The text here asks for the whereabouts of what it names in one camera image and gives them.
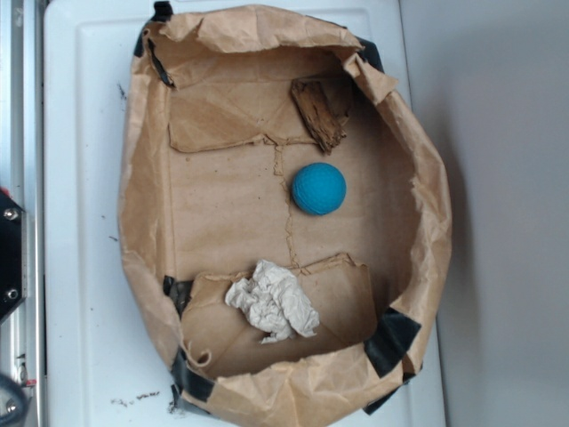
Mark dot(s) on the aluminium frame rail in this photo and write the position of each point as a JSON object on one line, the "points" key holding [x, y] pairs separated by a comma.
{"points": [[23, 371]]}

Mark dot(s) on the white plastic tray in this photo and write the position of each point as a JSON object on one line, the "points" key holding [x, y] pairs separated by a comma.
{"points": [[102, 368]]}

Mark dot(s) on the brown paper bag tray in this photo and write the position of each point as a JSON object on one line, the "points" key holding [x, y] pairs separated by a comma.
{"points": [[213, 141]]}

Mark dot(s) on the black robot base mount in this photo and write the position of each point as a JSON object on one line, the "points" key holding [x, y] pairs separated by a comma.
{"points": [[13, 255]]}

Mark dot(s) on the brown wood bark piece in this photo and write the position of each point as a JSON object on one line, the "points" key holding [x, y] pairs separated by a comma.
{"points": [[317, 114]]}

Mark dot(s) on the white paper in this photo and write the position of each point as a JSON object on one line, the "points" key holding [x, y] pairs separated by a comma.
{"points": [[273, 301]]}

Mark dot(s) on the blue dimpled ball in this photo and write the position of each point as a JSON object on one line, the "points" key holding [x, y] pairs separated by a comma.
{"points": [[319, 189]]}

